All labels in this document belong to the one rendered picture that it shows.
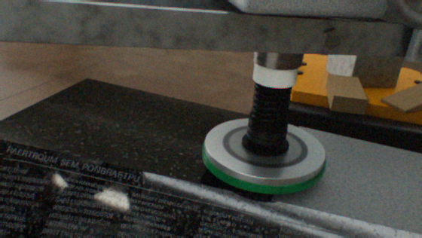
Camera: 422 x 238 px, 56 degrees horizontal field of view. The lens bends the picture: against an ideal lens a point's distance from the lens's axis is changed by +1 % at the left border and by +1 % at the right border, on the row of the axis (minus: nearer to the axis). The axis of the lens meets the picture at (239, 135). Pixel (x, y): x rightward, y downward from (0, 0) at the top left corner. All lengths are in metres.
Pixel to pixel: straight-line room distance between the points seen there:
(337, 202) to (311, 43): 0.27
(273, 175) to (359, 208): 0.16
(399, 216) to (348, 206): 0.08
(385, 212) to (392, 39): 0.28
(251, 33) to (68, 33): 0.23
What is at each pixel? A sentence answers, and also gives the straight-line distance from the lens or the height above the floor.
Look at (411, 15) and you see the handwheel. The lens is 0.53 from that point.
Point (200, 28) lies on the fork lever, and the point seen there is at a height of 1.12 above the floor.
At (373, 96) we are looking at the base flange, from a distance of 1.41.
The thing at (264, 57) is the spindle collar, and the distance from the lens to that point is 0.60.
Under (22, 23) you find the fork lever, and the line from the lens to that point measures 0.53.
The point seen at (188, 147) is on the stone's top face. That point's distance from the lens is 0.78.
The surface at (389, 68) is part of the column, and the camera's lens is 1.48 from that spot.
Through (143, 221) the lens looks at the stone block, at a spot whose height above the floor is 0.79.
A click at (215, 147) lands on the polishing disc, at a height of 0.91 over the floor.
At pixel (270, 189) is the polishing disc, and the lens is 0.62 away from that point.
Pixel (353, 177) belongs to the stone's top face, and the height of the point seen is 0.85.
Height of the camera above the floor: 1.24
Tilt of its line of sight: 28 degrees down
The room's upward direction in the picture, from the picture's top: 6 degrees clockwise
